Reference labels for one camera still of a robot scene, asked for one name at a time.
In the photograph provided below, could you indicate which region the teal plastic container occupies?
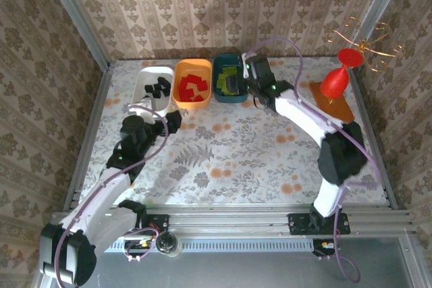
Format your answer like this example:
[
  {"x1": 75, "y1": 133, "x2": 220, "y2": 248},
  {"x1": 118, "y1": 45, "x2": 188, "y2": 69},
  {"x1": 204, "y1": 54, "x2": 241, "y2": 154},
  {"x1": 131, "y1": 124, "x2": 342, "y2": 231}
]
[{"x1": 212, "y1": 53, "x2": 252, "y2": 104}]

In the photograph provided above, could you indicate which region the slotted cable duct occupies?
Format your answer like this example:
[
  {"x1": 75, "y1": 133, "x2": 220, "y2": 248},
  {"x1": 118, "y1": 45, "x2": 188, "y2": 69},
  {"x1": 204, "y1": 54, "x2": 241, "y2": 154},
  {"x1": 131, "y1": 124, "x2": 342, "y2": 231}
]
[{"x1": 107, "y1": 237, "x2": 315, "y2": 254}]

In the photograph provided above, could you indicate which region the long aluminium frame rail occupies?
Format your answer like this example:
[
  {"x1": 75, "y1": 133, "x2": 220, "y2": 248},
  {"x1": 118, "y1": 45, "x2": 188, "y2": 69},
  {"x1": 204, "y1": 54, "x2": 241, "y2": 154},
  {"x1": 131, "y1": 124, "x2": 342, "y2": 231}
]
[{"x1": 50, "y1": 202, "x2": 416, "y2": 237}]

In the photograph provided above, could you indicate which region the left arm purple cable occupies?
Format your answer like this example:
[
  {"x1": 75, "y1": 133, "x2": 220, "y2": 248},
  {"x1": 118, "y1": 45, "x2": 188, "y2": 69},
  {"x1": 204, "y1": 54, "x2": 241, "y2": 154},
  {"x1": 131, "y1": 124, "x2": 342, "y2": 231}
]
[{"x1": 53, "y1": 105, "x2": 169, "y2": 285}]

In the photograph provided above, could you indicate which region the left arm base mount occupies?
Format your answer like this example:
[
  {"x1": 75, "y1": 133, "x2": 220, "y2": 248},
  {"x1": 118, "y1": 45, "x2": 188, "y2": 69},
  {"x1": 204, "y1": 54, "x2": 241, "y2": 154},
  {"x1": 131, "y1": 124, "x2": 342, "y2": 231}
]
[{"x1": 133, "y1": 212, "x2": 170, "y2": 237}]

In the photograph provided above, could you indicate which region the orange rectangular board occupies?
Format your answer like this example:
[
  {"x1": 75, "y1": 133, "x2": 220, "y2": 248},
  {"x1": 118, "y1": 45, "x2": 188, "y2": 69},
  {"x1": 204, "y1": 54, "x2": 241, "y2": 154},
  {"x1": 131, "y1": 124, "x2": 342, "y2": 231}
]
[{"x1": 308, "y1": 81, "x2": 355, "y2": 123}]

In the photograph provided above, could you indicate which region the gold wire stand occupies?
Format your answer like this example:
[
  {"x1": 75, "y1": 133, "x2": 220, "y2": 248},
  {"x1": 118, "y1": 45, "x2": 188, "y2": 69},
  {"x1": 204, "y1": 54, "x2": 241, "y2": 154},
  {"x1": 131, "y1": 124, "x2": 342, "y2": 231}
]
[{"x1": 325, "y1": 15, "x2": 406, "y2": 73}]

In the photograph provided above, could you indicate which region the red plastic goblet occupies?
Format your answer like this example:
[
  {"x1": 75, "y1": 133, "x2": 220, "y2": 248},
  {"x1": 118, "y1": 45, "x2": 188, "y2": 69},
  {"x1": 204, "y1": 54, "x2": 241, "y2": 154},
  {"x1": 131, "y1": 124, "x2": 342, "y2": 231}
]
[{"x1": 319, "y1": 48, "x2": 365, "y2": 100}]

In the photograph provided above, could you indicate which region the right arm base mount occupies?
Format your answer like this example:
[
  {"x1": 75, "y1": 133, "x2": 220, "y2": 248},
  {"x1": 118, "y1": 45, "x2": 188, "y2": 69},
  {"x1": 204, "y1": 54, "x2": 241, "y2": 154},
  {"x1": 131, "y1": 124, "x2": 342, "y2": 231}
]
[{"x1": 288, "y1": 212, "x2": 351, "y2": 236}]

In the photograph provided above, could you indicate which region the round black glass jar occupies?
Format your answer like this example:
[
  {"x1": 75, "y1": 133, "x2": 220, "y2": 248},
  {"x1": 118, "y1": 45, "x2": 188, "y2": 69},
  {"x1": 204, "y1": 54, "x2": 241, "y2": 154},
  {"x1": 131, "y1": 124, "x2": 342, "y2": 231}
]
[{"x1": 155, "y1": 231, "x2": 183, "y2": 258}]

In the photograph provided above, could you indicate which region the floral table cover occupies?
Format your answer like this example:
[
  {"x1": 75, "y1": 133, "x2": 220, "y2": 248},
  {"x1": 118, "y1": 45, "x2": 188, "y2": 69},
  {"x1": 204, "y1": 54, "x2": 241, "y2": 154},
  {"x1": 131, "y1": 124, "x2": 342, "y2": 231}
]
[{"x1": 78, "y1": 57, "x2": 388, "y2": 206}]

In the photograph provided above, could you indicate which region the white plastic container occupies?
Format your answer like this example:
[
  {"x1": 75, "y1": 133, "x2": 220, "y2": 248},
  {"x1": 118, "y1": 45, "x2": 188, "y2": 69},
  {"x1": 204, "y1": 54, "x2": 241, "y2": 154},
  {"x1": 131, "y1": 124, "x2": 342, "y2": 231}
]
[{"x1": 130, "y1": 65, "x2": 176, "y2": 117}]

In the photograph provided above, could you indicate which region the aluminium side rail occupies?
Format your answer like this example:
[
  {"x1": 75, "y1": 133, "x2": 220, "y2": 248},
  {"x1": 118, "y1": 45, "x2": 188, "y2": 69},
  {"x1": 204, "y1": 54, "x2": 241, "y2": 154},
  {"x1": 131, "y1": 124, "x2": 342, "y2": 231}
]
[
  {"x1": 349, "y1": 67, "x2": 403, "y2": 208},
  {"x1": 63, "y1": 63, "x2": 114, "y2": 213}
]

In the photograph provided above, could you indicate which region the orange plastic container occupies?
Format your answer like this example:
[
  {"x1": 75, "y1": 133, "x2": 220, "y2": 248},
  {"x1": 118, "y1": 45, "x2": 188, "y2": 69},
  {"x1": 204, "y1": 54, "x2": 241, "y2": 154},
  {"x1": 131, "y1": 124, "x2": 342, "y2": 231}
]
[{"x1": 171, "y1": 58, "x2": 213, "y2": 110}]

